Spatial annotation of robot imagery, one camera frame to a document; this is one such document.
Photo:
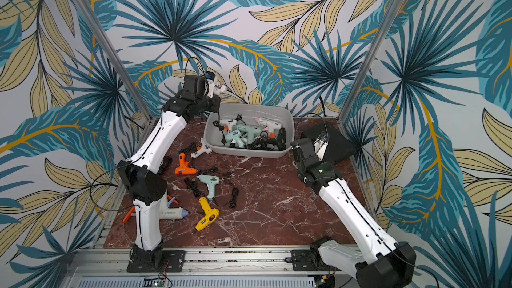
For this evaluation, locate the black tool case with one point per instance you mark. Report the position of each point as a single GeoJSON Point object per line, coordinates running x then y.
{"type": "Point", "coordinates": [339, 147]}

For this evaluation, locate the small white orange glue gun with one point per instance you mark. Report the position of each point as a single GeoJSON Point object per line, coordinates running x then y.
{"type": "Point", "coordinates": [215, 89]}

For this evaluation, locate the orange handled tool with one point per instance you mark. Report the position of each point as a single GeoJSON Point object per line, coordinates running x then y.
{"type": "Point", "coordinates": [129, 215]}

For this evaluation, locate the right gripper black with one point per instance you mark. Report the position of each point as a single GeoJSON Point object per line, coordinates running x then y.
{"type": "Point", "coordinates": [301, 146]}

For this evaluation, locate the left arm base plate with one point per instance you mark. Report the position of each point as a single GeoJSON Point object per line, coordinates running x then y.
{"type": "Point", "coordinates": [141, 261]}

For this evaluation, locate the yellow black glue gun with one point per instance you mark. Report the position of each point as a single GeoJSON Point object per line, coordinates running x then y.
{"type": "Point", "coordinates": [211, 214]}

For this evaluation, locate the small mint glue gun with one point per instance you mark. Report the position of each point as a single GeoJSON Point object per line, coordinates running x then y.
{"type": "Point", "coordinates": [235, 137]}

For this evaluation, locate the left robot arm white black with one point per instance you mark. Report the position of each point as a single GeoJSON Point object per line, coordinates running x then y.
{"type": "Point", "coordinates": [139, 172]}

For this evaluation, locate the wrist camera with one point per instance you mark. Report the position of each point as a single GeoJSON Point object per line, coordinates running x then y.
{"type": "Point", "coordinates": [194, 87]}
{"type": "Point", "coordinates": [320, 145]}

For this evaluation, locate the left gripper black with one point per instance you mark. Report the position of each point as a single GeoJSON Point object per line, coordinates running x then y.
{"type": "Point", "coordinates": [216, 100]}

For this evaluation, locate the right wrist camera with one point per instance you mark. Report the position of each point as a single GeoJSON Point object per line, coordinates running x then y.
{"type": "Point", "coordinates": [320, 145]}

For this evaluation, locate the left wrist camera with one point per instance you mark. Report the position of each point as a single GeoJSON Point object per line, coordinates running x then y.
{"type": "Point", "coordinates": [194, 87]}

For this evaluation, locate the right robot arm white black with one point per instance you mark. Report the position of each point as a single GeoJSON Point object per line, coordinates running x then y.
{"type": "Point", "coordinates": [380, 260]}

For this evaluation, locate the grey plastic storage box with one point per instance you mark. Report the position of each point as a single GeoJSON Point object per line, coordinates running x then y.
{"type": "Point", "coordinates": [263, 146]}

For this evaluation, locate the mint green glue gun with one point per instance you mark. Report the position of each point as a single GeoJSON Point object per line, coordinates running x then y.
{"type": "Point", "coordinates": [211, 182]}

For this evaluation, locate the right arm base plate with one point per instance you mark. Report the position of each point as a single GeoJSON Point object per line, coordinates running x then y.
{"type": "Point", "coordinates": [302, 260]}

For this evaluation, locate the white pink glue gun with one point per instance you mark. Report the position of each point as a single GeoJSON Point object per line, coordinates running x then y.
{"type": "Point", "coordinates": [271, 126]}

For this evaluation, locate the large white blue glue gun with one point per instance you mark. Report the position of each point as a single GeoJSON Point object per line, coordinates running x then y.
{"type": "Point", "coordinates": [167, 212]}

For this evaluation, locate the white orange trigger glue gun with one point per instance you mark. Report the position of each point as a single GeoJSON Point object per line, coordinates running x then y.
{"type": "Point", "coordinates": [228, 124]}

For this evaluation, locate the large mint glue gun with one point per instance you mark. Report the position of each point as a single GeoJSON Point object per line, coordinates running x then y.
{"type": "Point", "coordinates": [252, 131]}

